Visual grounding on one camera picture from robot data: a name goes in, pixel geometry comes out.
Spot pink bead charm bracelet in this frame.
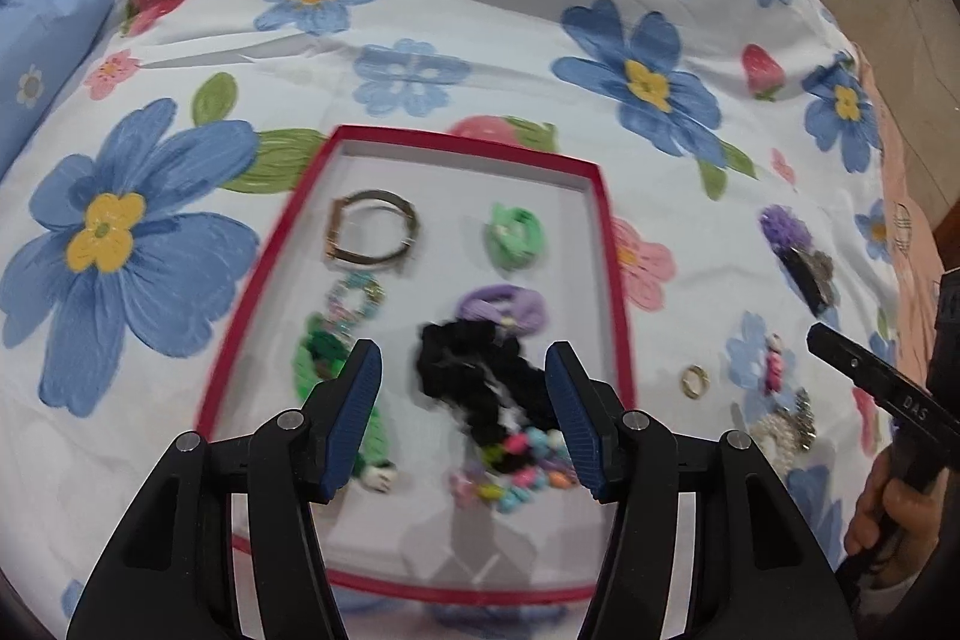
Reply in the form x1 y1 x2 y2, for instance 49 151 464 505
760 333 793 395

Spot gold ring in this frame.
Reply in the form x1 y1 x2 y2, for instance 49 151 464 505
678 363 712 400

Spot green bow hair tie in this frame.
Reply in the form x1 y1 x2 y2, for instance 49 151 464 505
481 201 547 273

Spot rose gold wrist watch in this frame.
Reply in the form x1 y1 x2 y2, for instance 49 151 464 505
324 188 421 269

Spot red jewelry box tray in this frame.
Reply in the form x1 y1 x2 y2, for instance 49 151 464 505
197 125 635 606

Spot person's right hand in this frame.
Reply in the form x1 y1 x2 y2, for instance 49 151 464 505
844 447 950 570

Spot pink patterned blanket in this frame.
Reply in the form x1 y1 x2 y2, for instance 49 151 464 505
856 47 944 385

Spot black rhinestone hair claw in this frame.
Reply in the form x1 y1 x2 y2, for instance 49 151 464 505
778 247 836 315

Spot purple lace scrunchie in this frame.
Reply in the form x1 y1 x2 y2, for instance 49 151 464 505
758 205 812 252

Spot black velvet scrunchie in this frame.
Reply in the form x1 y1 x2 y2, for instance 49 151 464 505
415 320 558 448

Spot floral white bed sheet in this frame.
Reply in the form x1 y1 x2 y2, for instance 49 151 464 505
2 0 898 638

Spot blue floral pillow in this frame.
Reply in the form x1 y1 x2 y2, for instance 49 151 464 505
0 0 112 169

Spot pearl hair tie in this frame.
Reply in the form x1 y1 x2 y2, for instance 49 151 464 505
748 386 820 473

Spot colorful candy bead bracelet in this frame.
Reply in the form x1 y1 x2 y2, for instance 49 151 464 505
449 427 583 512

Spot pastel bead ring bracelet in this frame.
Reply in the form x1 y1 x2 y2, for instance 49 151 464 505
322 274 386 335

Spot lilac bow hair tie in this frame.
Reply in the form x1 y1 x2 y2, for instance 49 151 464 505
455 283 550 335

